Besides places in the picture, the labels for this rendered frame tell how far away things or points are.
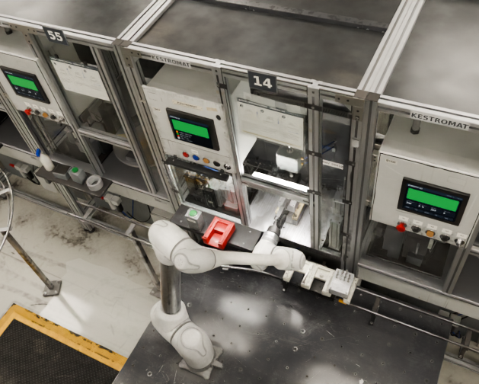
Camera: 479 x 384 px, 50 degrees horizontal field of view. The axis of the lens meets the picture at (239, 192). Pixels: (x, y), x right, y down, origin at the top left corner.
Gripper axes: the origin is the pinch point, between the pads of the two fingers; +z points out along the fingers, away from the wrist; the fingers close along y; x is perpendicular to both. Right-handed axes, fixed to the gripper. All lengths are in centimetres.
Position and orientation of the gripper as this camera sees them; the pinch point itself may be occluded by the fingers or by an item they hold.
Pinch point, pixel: (286, 205)
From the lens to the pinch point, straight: 282.3
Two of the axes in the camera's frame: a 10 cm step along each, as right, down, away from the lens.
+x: -8.9, -2.8, 3.6
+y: -1.4, -5.9, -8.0
